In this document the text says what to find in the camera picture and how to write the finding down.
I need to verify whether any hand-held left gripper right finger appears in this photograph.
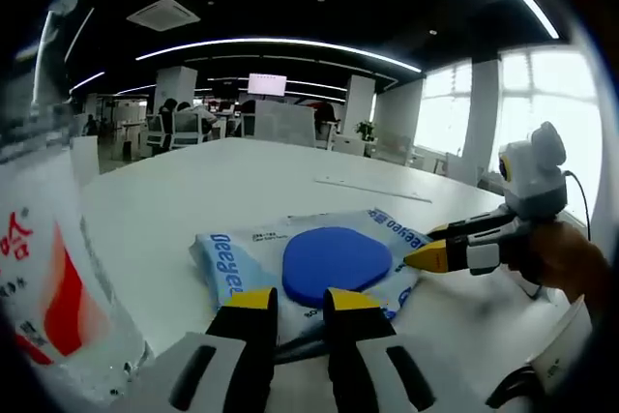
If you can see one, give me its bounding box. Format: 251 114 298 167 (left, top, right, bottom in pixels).
322 286 485 413

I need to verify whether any white office chair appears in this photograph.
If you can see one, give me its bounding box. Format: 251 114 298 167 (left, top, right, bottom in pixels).
171 111 202 146

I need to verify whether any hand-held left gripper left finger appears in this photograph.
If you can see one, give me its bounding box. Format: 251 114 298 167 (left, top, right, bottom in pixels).
130 286 280 413

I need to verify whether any long curved ceiling light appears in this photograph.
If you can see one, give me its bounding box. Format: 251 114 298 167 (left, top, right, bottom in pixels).
134 37 422 74

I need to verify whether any window with blinds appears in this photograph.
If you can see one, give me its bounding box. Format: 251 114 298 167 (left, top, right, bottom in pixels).
415 64 473 158

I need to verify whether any wall screen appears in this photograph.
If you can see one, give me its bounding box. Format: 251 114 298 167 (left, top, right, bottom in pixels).
248 73 287 97

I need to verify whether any clear water bottle red label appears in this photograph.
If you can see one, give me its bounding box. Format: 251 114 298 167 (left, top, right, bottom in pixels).
0 6 154 390

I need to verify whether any large bright window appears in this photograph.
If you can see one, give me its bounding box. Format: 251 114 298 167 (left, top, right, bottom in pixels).
500 47 601 221

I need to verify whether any ceiling air vent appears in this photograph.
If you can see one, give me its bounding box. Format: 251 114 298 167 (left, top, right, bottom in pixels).
126 0 202 31

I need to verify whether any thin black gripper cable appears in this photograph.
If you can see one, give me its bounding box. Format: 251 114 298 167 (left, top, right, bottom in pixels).
563 169 592 240

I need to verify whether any wet wipes pack blue lid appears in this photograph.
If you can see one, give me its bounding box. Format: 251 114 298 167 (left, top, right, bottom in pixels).
188 207 434 332

